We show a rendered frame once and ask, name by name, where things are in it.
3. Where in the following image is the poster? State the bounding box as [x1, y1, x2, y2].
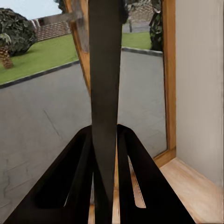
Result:
[88, 0, 124, 224]

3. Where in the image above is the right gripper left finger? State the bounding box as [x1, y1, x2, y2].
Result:
[4, 125, 94, 224]

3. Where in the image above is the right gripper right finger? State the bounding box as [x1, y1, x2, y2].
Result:
[117, 125, 196, 224]

